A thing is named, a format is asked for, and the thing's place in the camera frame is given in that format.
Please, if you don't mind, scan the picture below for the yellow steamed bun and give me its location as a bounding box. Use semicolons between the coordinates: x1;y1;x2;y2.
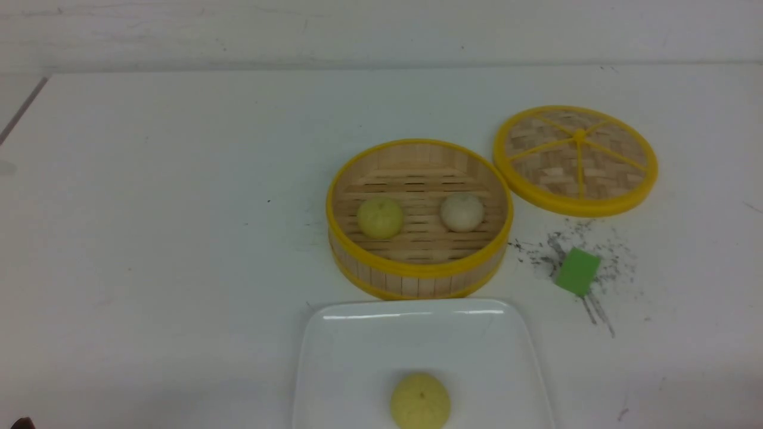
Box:
356;197;404;240
389;372;451;428

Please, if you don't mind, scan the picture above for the white steamed bun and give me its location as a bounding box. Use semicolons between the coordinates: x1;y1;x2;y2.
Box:
439;192;485;233

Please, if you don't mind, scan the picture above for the white square plate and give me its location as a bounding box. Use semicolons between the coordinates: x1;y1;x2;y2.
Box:
291;299;556;428

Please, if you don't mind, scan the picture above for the yellow steamed bun on plate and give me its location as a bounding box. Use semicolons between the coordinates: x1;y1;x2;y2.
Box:
389;372;451;428

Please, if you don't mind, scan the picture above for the yellow bamboo steamer basket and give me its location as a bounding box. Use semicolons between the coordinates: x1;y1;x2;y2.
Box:
326;139;513;300

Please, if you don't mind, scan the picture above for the yellow bamboo steamer lid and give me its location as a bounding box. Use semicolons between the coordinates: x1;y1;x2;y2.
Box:
492;105;659;218

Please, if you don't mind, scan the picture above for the green cube block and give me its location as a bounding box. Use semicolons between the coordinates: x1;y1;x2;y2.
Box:
555;247;601;298

